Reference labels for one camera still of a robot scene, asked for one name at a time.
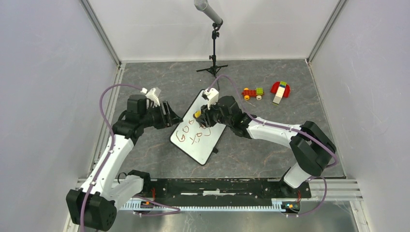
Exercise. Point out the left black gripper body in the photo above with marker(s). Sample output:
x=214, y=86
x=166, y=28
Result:
x=153, y=117

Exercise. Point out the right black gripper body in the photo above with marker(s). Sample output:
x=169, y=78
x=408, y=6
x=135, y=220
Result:
x=214, y=117

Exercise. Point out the yellow bone-shaped eraser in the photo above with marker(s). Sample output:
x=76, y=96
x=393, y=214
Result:
x=197, y=114

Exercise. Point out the white whiteboard with red writing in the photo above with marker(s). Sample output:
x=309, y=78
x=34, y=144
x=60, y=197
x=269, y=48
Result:
x=192, y=139

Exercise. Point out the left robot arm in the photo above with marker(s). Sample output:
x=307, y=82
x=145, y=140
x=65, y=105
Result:
x=96, y=203

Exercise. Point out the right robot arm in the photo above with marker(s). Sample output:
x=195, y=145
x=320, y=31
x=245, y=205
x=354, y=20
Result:
x=312, y=148

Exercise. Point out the red toy block car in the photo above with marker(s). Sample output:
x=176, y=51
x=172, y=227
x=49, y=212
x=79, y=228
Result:
x=252, y=93

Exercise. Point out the black microphone tripod stand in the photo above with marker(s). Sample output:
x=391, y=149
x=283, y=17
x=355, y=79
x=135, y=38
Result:
x=214, y=68

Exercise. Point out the red white toy block figure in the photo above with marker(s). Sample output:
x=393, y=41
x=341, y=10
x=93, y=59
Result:
x=280, y=90

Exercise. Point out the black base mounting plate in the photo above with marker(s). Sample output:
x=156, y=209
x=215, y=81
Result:
x=179, y=192

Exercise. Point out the grey microphone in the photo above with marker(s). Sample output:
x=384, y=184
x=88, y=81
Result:
x=204, y=7

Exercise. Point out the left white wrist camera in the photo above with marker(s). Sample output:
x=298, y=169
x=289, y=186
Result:
x=153, y=95

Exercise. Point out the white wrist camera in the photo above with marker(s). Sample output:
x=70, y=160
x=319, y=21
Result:
x=153, y=95
x=211, y=95

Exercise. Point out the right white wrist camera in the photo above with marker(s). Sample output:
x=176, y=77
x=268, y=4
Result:
x=211, y=95

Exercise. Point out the left corner aluminium post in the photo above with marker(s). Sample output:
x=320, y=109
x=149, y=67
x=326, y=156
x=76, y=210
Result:
x=100, y=31

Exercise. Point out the corner aluminium post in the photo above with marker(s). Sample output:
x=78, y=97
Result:
x=326, y=29
x=100, y=31

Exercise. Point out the aluminium frame rail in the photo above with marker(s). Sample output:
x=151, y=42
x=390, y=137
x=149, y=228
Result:
x=321, y=190

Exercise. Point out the right corner aluminium post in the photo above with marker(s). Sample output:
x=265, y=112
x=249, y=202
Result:
x=326, y=29

